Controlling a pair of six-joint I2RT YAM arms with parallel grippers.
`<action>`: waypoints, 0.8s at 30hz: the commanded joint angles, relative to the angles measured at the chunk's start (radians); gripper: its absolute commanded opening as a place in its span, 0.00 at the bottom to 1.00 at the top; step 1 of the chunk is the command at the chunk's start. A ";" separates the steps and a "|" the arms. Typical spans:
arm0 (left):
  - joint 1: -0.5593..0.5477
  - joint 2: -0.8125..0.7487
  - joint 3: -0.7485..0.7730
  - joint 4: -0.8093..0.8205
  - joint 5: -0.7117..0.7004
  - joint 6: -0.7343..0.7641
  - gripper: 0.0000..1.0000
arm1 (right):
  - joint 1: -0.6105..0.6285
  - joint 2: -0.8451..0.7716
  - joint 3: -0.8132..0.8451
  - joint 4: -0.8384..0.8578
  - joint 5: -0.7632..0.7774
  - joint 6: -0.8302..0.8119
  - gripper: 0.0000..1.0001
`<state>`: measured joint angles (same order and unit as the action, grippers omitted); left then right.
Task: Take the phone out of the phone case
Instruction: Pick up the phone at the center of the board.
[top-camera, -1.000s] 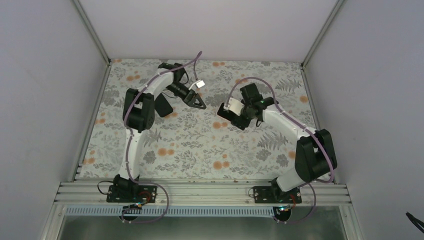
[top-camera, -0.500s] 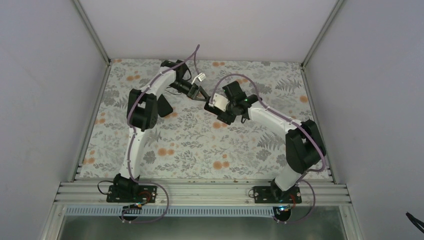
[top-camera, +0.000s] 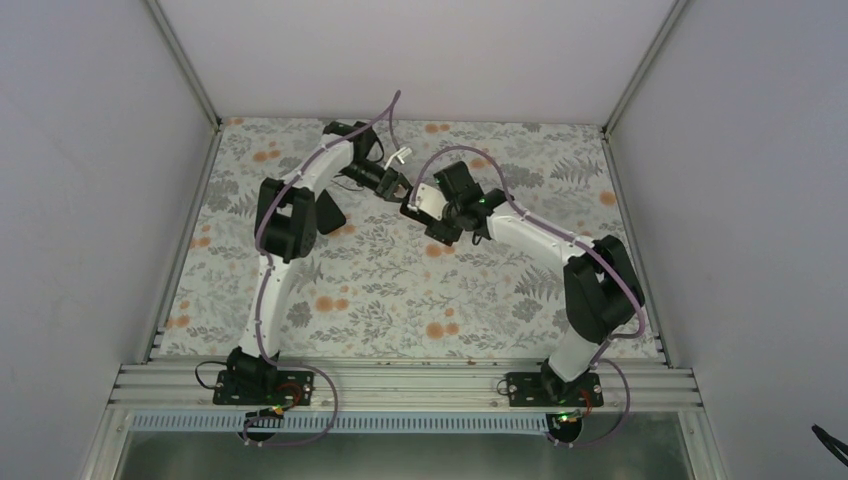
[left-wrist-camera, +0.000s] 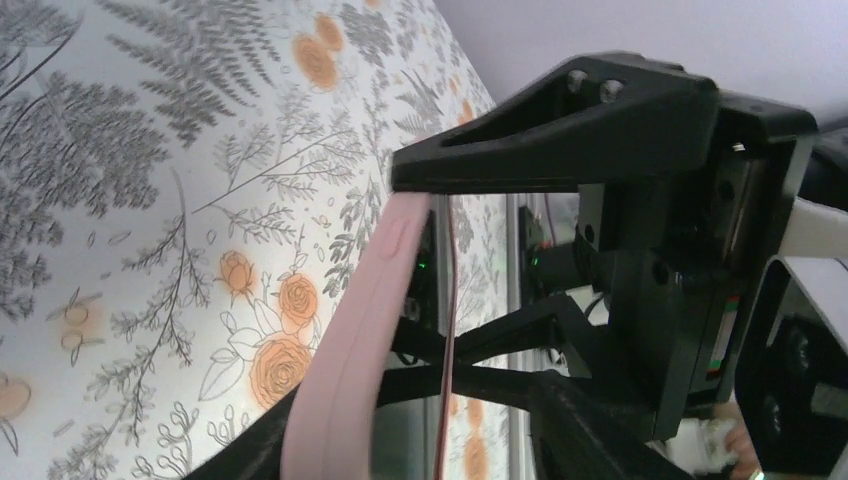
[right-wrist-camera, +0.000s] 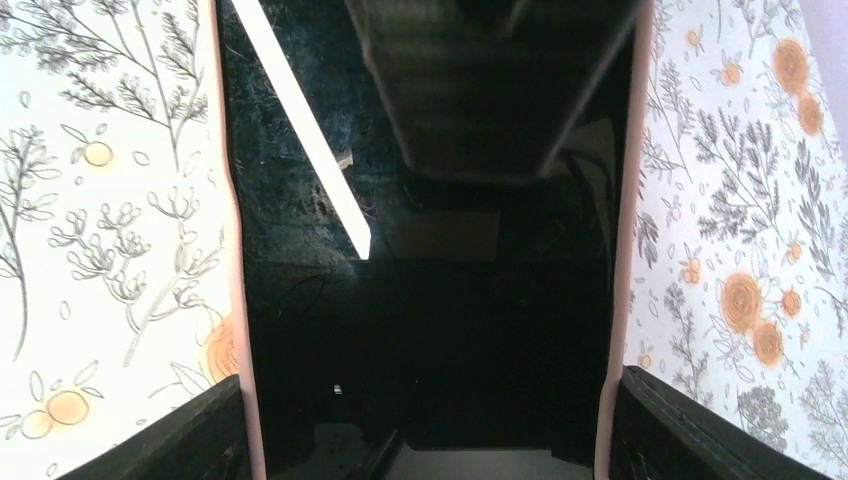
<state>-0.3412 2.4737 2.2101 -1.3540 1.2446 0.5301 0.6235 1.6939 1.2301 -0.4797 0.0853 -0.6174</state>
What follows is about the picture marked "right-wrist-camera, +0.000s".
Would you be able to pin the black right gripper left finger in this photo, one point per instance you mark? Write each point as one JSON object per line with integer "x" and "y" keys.
{"x": 204, "y": 439}

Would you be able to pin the floral patterned table mat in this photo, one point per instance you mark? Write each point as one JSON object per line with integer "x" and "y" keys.
{"x": 426, "y": 236}

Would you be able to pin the pink phone case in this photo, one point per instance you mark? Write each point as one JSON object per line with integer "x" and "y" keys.
{"x": 629, "y": 265}

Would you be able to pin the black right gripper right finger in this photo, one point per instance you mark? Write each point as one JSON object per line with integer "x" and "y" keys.
{"x": 660, "y": 433}

